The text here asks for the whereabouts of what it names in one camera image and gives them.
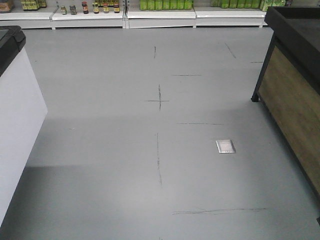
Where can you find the metal floor outlet plate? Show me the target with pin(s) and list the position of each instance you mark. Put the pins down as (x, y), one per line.
(225, 146)

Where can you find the white store shelving unit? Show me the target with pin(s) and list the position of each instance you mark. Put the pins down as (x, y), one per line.
(131, 17)

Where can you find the row of green drink cans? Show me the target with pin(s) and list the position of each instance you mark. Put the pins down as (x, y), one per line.
(164, 5)

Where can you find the orange lid sauce jar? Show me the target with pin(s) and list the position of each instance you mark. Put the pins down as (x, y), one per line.
(105, 8)

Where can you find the yellow label sauce jar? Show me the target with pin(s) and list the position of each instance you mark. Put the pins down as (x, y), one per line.
(95, 6)

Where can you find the black wood produce display table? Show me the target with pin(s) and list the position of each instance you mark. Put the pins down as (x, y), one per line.
(289, 84)

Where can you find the white chest freezer black lid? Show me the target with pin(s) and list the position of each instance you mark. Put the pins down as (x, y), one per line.
(22, 111)

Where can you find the dark red sauce jar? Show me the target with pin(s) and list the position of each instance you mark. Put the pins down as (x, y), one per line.
(85, 8)

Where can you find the small sauce jar green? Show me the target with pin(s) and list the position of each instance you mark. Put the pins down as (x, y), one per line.
(73, 10)

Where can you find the row of green drink packs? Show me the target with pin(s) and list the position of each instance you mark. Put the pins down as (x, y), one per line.
(262, 5)

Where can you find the row of dark sauce bottles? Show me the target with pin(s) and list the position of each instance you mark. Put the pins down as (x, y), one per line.
(33, 5)

